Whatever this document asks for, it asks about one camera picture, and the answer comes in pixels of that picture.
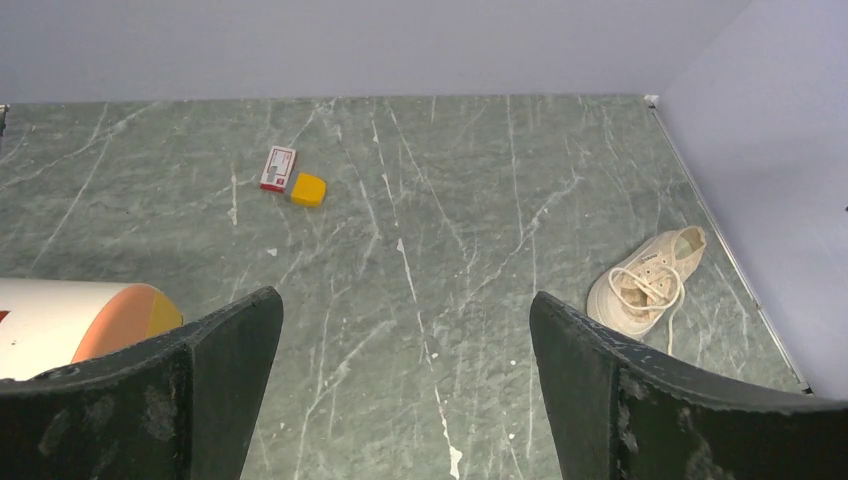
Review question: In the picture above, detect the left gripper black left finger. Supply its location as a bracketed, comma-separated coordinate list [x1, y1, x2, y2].
[1, 286, 284, 479]

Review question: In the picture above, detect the yellow small block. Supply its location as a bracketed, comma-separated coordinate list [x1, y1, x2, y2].
[286, 172, 327, 207]

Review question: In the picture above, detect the white orange cylinder drum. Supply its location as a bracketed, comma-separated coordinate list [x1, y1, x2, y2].
[1, 278, 183, 381]

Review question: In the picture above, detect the red white small box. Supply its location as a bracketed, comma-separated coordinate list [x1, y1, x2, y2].
[259, 146, 297, 193]

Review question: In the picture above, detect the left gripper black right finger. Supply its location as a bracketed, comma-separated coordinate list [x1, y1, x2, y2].
[529, 292, 847, 479]

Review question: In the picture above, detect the beige canvas sneaker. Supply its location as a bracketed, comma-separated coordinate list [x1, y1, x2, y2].
[586, 226, 707, 340]

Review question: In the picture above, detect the white shoelace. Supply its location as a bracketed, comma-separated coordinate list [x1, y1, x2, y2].
[607, 265, 686, 356]

